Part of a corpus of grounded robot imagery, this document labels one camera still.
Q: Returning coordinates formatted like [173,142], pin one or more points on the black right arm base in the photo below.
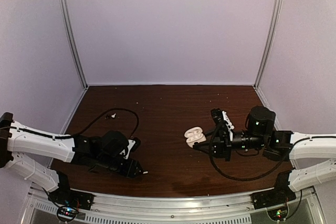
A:
[276,200]

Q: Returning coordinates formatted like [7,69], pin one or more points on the left aluminium corner post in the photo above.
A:
[72,43]

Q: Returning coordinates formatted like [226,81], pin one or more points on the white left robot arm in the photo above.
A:
[110,151]

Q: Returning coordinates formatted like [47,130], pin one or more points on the aluminium corner post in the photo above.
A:
[276,10]
[72,43]

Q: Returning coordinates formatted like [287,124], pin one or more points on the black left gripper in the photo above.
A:
[128,171]

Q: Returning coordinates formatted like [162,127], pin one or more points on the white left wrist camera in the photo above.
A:
[132,147]

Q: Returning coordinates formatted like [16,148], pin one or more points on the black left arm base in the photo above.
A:
[68,201]

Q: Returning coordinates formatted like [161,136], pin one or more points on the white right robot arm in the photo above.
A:
[312,156]

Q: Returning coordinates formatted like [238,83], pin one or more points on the aluminium front table rail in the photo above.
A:
[232,208]

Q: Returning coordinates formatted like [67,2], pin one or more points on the right aluminium corner post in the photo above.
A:
[276,10]

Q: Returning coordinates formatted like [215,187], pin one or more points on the white earbud charging case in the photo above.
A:
[194,135]

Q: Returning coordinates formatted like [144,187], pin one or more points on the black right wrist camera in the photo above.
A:
[226,129]

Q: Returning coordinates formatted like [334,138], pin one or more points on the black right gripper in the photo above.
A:
[221,144]

